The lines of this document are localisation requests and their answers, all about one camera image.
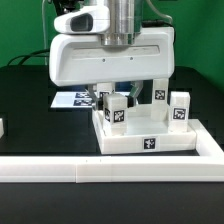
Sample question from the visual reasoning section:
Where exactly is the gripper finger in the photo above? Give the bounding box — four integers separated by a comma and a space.
86, 84, 103, 110
127, 81, 143, 107

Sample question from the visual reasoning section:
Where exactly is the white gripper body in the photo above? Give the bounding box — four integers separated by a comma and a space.
49, 27, 174, 86

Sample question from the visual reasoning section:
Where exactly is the white square table top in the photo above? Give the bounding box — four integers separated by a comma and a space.
92, 104, 197, 154

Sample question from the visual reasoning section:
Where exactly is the white marker plate with tags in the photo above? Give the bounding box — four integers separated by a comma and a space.
51, 91, 95, 108

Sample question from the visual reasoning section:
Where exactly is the white block at left edge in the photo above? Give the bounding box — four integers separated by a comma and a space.
0, 118, 4, 139

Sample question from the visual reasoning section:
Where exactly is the white L-shaped obstacle fence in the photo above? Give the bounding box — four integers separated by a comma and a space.
0, 119, 224, 183

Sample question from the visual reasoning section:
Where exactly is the black cable bundle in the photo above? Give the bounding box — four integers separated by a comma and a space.
6, 48, 52, 67

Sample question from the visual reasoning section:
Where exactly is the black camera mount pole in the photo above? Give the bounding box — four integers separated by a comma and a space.
47, 0, 84, 16

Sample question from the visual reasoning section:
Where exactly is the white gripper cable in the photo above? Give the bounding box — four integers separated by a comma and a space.
141, 0, 174, 28

